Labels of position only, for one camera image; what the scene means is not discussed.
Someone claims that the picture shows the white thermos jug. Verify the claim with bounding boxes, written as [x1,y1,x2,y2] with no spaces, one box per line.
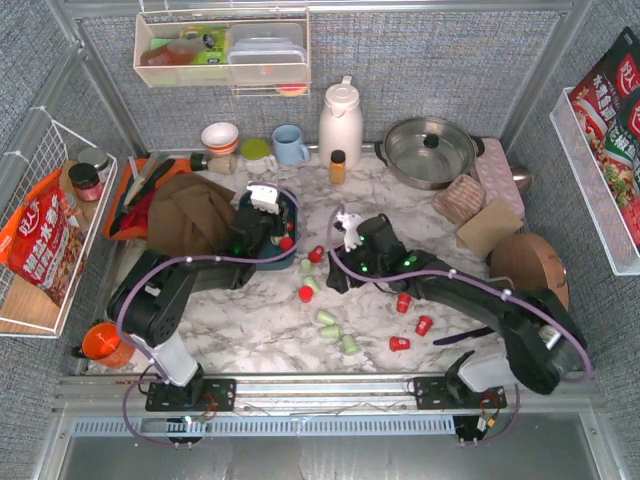
[318,76,364,170]

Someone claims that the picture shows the purple cable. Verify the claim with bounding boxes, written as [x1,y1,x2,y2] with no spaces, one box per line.
[119,183,301,449]
[325,203,595,446]

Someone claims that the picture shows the striped pink cloth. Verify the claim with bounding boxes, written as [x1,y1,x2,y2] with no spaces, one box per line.
[432,174,486,226]

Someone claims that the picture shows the red capsule left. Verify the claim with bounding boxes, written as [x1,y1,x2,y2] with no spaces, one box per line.
[298,286,314,303]

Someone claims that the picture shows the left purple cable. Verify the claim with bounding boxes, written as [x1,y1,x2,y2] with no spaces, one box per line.
[119,183,301,449]

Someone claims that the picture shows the pink egg tray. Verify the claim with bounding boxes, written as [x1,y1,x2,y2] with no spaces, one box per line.
[471,137,525,219]

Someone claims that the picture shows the pepper grinder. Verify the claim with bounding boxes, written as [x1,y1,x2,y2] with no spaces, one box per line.
[189,152,237,175]

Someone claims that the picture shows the silver lidded jar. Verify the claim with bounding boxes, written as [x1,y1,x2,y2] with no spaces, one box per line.
[77,147,110,183]

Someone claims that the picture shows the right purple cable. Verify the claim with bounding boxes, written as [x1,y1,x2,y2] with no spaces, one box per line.
[325,203,595,446]

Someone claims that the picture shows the red capsule far right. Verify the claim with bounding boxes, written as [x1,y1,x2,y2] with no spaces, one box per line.
[396,293,412,314]

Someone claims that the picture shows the red capsule in basket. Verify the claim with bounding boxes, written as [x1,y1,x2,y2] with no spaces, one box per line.
[279,237,295,251]

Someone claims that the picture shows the steel pot with lid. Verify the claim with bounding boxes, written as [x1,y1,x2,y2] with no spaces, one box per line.
[374,117,485,190]

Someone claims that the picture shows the green capsule bottom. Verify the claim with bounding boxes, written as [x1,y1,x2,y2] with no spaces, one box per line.
[341,334,360,356]

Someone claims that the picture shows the orange spice bottle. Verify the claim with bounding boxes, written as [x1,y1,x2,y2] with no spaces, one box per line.
[329,150,346,184]

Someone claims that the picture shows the white wire basket left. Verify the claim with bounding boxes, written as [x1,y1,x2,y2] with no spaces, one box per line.
[1,106,118,338]

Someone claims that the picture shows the green capsule lower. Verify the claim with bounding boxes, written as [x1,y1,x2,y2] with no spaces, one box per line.
[320,325,341,339]

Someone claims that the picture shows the silver ladle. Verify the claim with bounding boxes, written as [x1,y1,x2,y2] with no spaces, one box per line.
[510,164,533,196]

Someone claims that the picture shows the green packaged bottle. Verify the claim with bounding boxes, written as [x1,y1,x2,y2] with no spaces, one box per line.
[180,26,229,65]

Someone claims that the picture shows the teal storage basket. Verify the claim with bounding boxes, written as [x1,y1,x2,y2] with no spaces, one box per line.
[239,182,305,271]

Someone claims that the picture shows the red cloth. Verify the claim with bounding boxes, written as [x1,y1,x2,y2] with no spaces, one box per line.
[117,206,149,238]

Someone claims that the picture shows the brown cloth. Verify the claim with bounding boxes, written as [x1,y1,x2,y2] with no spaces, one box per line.
[147,173,235,257]

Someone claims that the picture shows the white handled knife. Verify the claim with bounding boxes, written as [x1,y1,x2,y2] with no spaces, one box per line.
[124,152,157,206]

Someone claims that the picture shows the clear plastic containers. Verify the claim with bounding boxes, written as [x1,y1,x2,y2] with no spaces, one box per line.
[226,22,307,85]

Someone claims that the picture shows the green capsule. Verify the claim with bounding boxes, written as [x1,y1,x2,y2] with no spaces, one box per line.
[341,334,360,356]
[320,325,341,339]

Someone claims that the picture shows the red capsule right middle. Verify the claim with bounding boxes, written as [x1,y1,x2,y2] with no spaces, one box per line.
[415,315,433,337]

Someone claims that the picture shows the red snack bag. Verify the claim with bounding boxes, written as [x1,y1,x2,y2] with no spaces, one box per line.
[1,169,84,307]

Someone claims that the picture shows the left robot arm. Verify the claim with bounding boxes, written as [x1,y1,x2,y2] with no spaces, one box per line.
[107,197,297,408]

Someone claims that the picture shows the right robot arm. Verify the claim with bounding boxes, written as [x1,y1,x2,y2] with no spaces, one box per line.
[327,207,593,395]

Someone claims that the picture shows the red capsule right lower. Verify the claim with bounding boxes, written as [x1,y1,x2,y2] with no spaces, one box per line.
[389,336,411,352]

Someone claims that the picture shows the green lid cup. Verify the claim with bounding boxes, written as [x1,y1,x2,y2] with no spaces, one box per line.
[241,138,278,175]

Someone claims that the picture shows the orange mug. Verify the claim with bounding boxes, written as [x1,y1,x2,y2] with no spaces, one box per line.
[71,322,135,369]

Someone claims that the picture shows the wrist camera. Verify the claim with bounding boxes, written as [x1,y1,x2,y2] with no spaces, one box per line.
[334,212,364,252]
[247,183,280,215]

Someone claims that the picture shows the round wooden board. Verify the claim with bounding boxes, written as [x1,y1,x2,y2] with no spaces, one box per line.
[489,233,569,310]

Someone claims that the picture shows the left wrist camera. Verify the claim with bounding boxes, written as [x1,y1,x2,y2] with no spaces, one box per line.
[247,183,280,215]

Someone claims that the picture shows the orange tray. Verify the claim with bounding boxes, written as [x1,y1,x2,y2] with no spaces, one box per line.
[102,154,166,241]

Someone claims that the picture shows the purple spoon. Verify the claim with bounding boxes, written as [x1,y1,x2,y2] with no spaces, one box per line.
[433,327,494,346]

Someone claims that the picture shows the blue mug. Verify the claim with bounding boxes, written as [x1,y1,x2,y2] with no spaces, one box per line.
[272,125,310,166]

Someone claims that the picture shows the cream wall shelf basket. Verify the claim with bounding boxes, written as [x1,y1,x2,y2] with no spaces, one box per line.
[133,8,311,97]

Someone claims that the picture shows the white orange bowl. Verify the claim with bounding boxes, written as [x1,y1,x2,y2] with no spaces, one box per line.
[200,122,239,156]

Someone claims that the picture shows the brown paper square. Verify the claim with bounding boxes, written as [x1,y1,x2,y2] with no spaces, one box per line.
[456,199,523,260]

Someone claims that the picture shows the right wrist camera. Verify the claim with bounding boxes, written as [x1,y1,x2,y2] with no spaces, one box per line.
[334,212,364,252]

